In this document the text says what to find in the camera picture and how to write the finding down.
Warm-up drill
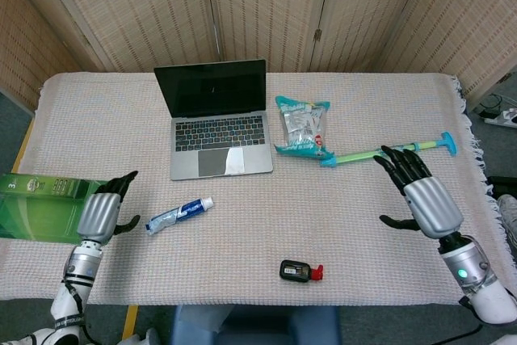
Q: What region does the black bottle with red cap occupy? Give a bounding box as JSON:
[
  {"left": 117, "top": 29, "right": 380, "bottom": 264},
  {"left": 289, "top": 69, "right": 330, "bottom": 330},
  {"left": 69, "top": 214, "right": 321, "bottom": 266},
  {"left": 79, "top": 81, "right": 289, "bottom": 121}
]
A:
[{"left": 279, "top": 259, "right": 326, "bottom": 282}]

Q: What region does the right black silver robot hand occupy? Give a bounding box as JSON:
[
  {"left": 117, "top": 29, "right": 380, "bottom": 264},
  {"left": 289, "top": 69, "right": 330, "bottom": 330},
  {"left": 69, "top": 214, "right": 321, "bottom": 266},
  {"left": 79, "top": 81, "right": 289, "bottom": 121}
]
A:
[{"left": 372, "top": 145, "right": 464, "bottom": 239}]

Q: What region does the grey laptop with black screen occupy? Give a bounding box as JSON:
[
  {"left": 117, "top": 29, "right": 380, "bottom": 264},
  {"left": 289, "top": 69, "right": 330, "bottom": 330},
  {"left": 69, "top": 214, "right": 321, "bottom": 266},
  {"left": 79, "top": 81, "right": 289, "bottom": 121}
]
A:
[{"left": 153, "top": 58, "right": 275, "bottom": 182}]

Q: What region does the blue white toothpaste tube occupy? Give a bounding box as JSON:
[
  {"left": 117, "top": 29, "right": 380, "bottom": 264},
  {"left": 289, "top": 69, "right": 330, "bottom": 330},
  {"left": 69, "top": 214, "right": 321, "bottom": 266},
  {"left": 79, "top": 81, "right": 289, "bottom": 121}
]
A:
[{"left": 145, "top": 196, "right": 215, "bottom": 237}]

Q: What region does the black floor cable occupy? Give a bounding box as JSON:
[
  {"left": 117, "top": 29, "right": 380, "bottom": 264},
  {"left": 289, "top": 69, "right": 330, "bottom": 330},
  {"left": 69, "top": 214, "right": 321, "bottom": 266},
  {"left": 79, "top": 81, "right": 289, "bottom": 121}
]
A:
[{"left": 473, "top": 93, "right": 504, "bottom": 116}]

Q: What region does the pale pink woven tablecloth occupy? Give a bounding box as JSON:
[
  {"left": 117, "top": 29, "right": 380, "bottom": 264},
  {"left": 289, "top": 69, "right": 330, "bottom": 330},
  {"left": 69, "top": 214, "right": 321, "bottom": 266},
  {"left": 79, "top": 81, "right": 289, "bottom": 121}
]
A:
[{"left": 0, "top": 71, "right": 502, "bottom": 306}]

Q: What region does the green blue toothbrush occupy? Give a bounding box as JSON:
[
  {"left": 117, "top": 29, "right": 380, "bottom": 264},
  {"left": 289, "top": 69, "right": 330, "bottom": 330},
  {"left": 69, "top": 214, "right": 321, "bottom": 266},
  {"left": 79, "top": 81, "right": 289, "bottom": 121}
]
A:
[{"left": 320, "top": 131, "right": 459, "bottom": 170}]

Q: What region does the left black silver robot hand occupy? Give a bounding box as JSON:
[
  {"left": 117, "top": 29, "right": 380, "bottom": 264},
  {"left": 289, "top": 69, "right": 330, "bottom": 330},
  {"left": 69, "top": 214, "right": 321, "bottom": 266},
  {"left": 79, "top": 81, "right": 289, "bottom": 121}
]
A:
[{"left": 76, "top": 170, "right": 141, "bottom": 246}]

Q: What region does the beige woven folding screen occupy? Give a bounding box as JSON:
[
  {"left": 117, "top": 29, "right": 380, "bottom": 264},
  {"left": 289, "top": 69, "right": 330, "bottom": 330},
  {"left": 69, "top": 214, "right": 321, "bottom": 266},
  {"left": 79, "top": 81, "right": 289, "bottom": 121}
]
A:
[{"left": 0, "top": 0, "right": 517, "bottom": 112}]

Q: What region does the teal plastic snack bag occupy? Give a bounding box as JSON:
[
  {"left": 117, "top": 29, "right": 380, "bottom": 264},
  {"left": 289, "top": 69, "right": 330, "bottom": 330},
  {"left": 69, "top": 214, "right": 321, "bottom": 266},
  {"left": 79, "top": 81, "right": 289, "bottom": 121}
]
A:
[{"left": 274, "top": 95, "right": 338, "bottom": 160}]

